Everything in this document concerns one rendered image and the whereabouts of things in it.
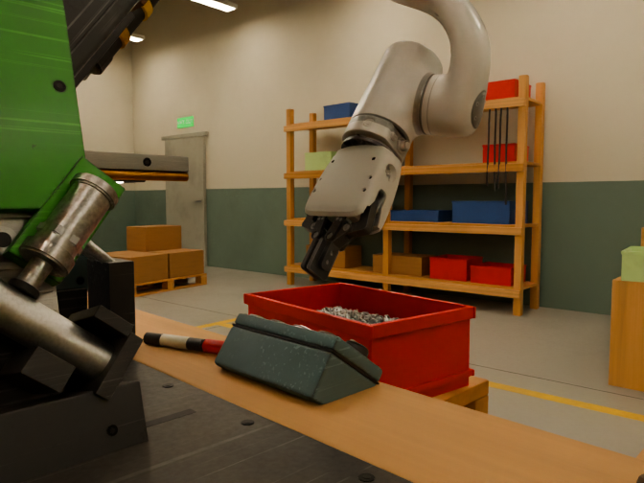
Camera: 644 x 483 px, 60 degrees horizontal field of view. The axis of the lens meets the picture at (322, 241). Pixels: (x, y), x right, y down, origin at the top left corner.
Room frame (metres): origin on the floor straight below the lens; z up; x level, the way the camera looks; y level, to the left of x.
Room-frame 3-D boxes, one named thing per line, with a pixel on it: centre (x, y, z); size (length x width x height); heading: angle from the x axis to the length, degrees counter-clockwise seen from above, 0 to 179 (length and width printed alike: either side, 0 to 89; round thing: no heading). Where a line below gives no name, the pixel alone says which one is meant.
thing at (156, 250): (6.77, 2.13, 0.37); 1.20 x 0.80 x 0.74; 148
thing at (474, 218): (6.25, -0.84, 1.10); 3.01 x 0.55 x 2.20; 50
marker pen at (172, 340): (0.65, 0.16, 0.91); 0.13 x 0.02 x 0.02; 66
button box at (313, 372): (0.55, 0.03, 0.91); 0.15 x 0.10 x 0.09; 45
